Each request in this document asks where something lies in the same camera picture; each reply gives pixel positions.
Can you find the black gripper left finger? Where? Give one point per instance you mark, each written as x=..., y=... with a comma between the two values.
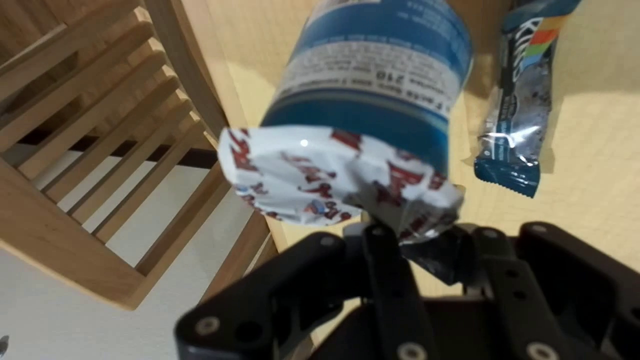
x=360, y=283

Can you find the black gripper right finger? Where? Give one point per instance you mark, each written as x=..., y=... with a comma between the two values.
x=553, y=295

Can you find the blue plastic snack wrapper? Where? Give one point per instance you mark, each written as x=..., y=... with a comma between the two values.
x=517, y=123

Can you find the right wooden chair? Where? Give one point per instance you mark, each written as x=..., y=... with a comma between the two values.
x=101, y=100

